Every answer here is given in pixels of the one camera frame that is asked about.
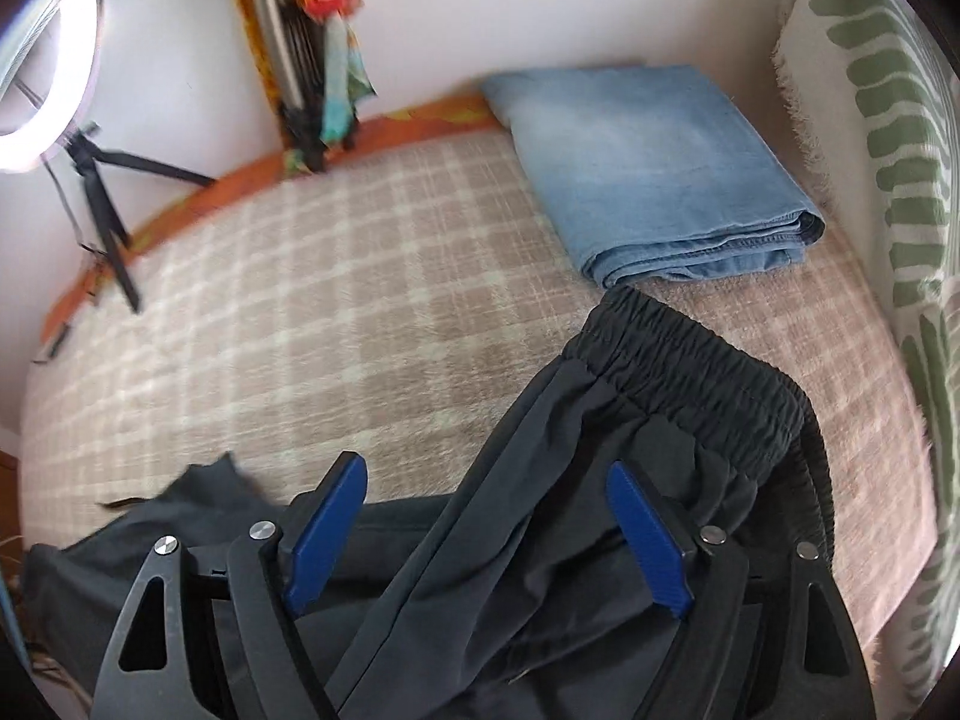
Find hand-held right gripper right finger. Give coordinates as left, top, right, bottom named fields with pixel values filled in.
left=606, top=461, right=878, bottom=720

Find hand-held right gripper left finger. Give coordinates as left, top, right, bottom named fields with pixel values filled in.
left=79, top=451, right=370, bottom=720

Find black pants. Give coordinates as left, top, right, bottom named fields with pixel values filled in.
left=19, top=286, right=833, bottom=720

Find beige plaid blanket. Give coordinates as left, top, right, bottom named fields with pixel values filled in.
left=19, top=124, right=938, bottom=653

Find folded blue jeans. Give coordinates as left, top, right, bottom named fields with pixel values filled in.
left=478, top=64, right=827, bottom=290

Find black tripod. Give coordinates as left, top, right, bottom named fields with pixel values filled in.
left=64, top=120, right=218, bottom=314

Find teal tie-dye scarf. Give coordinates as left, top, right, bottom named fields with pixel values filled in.
left=319, top=15, right=380, bottom=155

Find white green leaf-print cloth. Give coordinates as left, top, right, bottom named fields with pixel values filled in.
left=772, top=0, right=960, bottom=706

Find grey folding metal stand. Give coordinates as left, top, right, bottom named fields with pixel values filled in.
left=244, top=0, right=331, bottom=173

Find white ring light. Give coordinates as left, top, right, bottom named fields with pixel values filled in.
left=0, top=0, right=102, bottom=155

